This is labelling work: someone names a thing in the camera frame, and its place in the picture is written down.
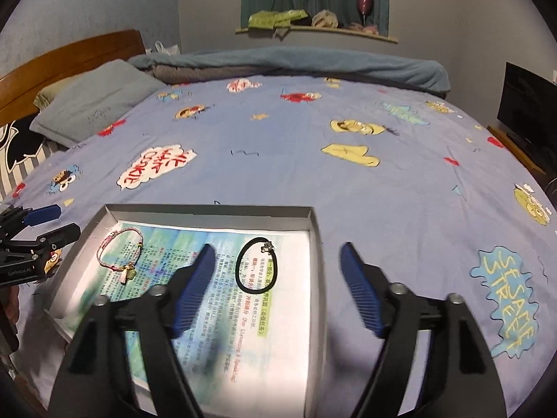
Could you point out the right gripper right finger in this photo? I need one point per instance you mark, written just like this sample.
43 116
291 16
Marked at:
460 378

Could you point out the black monitor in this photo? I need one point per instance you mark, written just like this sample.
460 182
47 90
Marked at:
528 109

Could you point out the wooden window shelf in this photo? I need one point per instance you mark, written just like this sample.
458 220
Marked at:
281 33

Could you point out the striped black white pillow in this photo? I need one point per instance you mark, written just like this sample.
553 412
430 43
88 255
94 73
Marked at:
22 151

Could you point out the grey blue pillow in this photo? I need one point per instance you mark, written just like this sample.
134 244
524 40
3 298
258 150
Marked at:
98 99

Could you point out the grey shallow cardboard box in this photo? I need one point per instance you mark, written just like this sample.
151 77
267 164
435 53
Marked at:
256 346

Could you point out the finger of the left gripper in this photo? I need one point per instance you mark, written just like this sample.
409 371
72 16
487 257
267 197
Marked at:
58 238
42 215

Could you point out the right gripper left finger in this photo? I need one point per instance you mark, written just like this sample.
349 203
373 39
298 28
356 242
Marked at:
94 379

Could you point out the blue cartoon bed sheet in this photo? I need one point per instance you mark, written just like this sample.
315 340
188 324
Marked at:
417 186

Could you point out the green cloth on shelf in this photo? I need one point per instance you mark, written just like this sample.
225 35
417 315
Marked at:
275 19

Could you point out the teal folded blanket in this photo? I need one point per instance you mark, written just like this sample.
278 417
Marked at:
426 76

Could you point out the wooden headboard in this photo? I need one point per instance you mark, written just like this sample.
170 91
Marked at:
19 87

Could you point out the olive green pillow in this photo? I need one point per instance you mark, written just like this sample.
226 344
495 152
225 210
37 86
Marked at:
47 95

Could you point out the beige cloth on shelf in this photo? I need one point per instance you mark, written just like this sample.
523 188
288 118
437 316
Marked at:
325 19

